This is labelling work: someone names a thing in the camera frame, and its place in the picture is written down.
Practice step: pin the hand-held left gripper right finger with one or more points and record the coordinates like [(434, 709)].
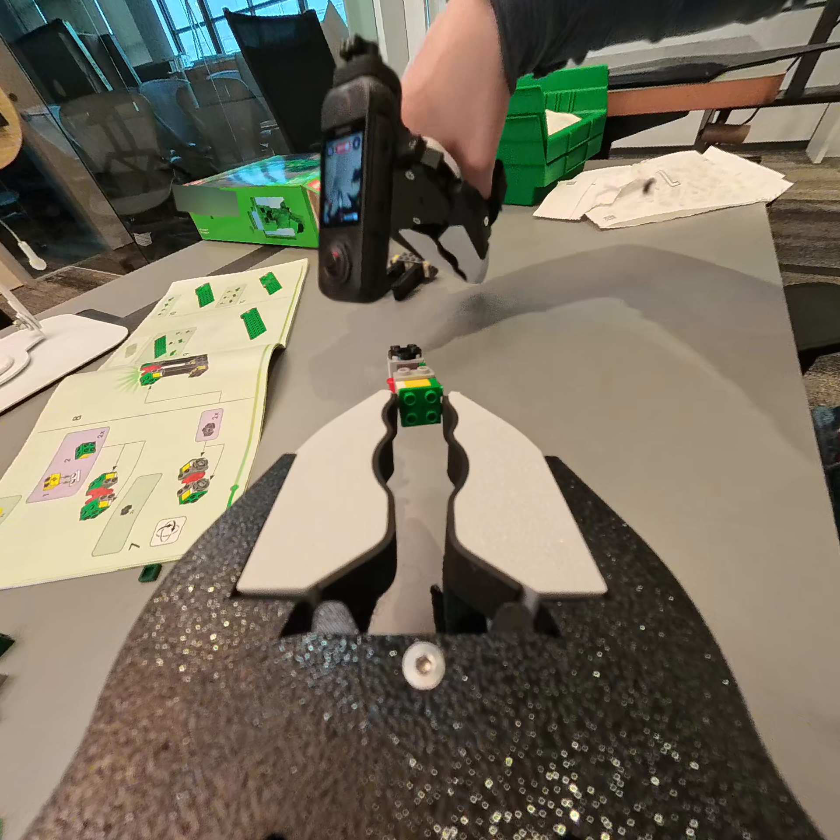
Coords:
[(525, 518)]

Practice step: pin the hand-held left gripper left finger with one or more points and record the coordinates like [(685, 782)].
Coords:
[(321, 518)]

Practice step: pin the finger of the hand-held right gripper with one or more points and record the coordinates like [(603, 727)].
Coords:
[(420, 237), (476, 253)]

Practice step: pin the small black brick model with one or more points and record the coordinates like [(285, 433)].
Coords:
[(407, 279)]

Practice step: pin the green and grey brick assembly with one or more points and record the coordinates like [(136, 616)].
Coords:
[(420, 407)]

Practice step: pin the person's right forearm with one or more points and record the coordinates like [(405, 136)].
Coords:
[(623, 33)]

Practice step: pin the grey desk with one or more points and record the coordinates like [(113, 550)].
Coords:
[(623, 394)]

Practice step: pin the white desk lamp base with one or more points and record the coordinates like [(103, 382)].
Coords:
[(72, 341)]

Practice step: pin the person's right hand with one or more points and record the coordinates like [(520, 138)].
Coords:
[(459, 111)]

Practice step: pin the green storage bin stack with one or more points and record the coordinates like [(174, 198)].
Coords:
[(525, 151)]

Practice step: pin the green toy box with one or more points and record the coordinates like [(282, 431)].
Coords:
[(275, 216)]

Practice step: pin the small dark green tile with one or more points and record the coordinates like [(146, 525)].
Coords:
[(150, 573)]

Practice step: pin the pale green instruction booklet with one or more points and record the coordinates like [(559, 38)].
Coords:
[(131, 426)]

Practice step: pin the grey mesh office chair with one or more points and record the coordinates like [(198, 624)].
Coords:
[(223, 111), (118, 151)]

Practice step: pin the white printed paper sheets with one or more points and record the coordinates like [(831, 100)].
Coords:
[(689, 190)]

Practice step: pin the brown-edged table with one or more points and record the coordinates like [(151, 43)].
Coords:
[(695, 98)]

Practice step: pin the blue-tinted exterior window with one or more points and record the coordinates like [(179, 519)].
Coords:
[(197, 26)]

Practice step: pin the scattered green toy bricks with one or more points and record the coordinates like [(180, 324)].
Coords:
[(5, 644)]

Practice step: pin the white slim device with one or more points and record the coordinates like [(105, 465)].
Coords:
[(33, 259)]

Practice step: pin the light wooden tabletop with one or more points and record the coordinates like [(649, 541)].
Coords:
[(8, 131)]

